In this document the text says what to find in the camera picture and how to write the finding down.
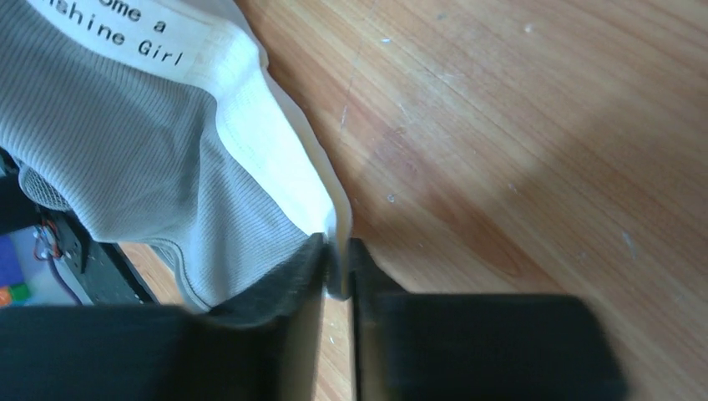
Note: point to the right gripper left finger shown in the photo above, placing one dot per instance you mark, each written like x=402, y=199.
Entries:
x=163, y=352

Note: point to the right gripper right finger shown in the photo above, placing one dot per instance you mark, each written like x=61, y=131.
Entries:
x=453, y=346

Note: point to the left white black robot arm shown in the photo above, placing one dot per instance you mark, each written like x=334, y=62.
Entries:
x=102, y=269

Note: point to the grey underwear white waistband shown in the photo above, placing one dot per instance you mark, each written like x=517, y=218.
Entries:
x=158, y=122

